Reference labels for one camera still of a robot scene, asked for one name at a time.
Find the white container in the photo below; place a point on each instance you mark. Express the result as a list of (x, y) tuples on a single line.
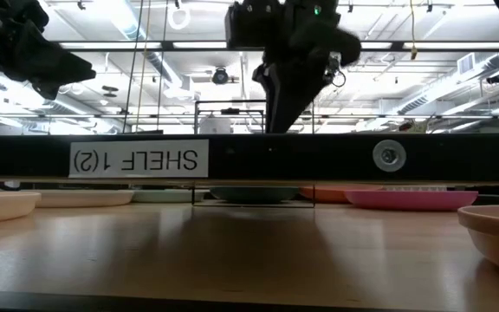
[(215, 125)]

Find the silver bolt with washer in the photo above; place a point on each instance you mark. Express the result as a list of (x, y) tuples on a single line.
[(389, 155)]

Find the white shelf label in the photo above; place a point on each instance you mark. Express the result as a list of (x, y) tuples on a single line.
[(139, 158)]

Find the peach bowl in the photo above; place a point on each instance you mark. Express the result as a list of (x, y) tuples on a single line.
[(496, 238)]

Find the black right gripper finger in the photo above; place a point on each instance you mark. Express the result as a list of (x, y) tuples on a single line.
[(297, 104), (266, 99)]

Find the pale green plate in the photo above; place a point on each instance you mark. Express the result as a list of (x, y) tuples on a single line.
[(167, 196)]

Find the black shelf rail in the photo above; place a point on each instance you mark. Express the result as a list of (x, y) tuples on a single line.
[(297, 158)]

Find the black overhead frame beam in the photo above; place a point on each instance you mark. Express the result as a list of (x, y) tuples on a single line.
[(405, 45)]

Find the dark green plate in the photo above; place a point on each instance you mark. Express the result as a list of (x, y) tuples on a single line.
[(254, 195)]

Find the black ceiling device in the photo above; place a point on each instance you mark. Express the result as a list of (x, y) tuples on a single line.
[(497, 78)]

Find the orange plate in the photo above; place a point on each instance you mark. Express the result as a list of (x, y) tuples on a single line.
[(323, 195)]

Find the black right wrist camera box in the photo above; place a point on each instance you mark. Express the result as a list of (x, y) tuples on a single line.
[(254, 24)]

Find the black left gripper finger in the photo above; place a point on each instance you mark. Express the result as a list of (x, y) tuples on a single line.
[(63, 65), (48, 90)]

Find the pink plate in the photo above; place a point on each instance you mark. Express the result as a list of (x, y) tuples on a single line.
[(410, 200)]

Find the round black ceiling camera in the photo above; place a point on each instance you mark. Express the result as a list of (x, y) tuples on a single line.
[(220, 76)]

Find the white patterned bowl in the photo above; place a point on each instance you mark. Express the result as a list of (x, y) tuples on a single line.
[(414, 188)]

